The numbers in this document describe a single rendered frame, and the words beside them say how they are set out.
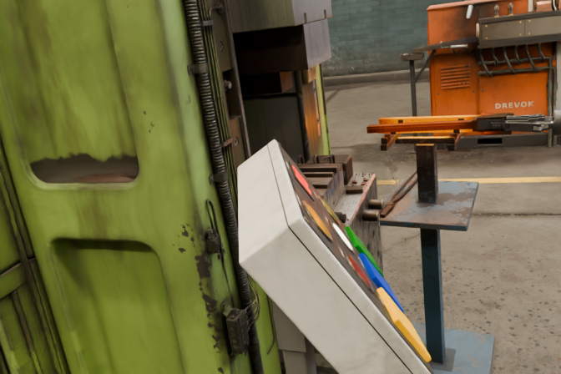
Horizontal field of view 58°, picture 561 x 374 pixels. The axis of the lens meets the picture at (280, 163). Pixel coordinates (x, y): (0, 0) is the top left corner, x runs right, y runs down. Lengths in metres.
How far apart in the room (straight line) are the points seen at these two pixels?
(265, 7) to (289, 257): 0.65
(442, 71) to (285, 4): 3.76
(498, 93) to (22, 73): 4.16
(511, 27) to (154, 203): 3.93
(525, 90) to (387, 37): 4.35
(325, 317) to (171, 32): 0.54
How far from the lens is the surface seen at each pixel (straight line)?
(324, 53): 1.23
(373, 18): 8.83
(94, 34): 1.03
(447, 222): 1.70
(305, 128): 1.52
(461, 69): 4.74
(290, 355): 0.79
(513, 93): 4.82
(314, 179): 1.26
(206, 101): 0.93
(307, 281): 0.54
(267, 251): 0.52
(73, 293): 1.26
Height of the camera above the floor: 1.40
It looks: 17 degrees down
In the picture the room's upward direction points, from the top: 8 degrees counter-clockwise
